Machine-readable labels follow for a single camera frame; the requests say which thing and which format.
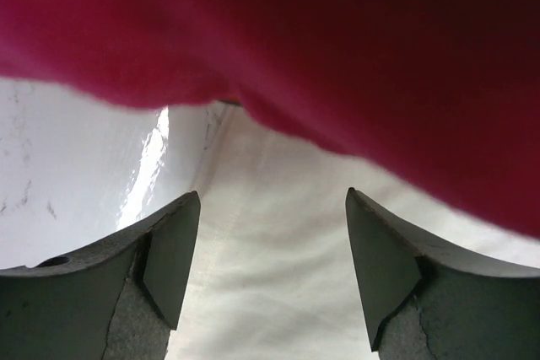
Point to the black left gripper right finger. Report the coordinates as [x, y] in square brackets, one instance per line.
[424, 297]

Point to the folded magenta t shirt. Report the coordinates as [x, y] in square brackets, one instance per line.
[442, 93]

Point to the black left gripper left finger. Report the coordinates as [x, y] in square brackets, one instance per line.
[117, 298]

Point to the cream white t shirt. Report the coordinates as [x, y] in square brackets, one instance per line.
[272, 275]

